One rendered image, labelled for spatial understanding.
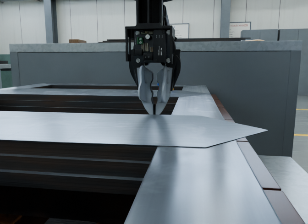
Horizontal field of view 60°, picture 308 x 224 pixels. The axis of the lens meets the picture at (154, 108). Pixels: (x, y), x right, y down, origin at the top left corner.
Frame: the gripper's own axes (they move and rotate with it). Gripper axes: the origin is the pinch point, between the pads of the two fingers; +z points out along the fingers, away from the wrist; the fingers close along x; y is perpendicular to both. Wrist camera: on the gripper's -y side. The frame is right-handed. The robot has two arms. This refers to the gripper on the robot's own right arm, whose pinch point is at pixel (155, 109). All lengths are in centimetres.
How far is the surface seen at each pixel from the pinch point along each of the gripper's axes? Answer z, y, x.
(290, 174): 19.7, -20.8, 31.8
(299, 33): -89, -808, 307
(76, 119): 0.7, 7.0, -12.0
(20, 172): 4.2, 20.4, -13.0
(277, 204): 4.9, 22.4, 15.0
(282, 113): 13, -71, 45
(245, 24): -124, -872, 168
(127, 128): 0.7, 12.0, -2.2
